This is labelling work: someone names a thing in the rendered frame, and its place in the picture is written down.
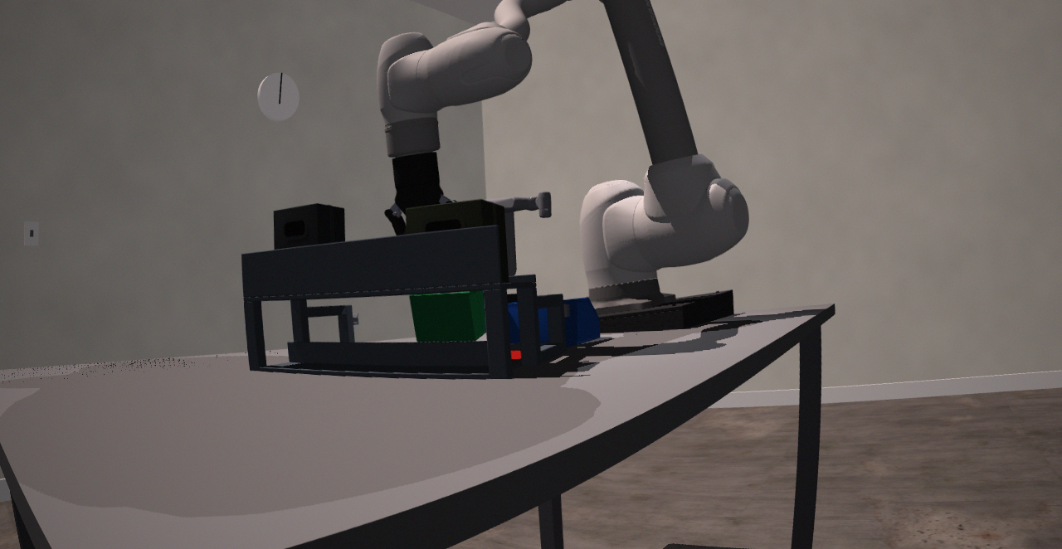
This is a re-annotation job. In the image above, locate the olive green tool case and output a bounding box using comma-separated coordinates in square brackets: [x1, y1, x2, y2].
[406, 199, 509, 284]

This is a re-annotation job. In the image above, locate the blue bin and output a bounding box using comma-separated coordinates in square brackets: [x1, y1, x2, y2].
[508, 297, 600, 347]

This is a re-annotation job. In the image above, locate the green bin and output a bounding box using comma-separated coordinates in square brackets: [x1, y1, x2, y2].
[409, 291, 486, 342]

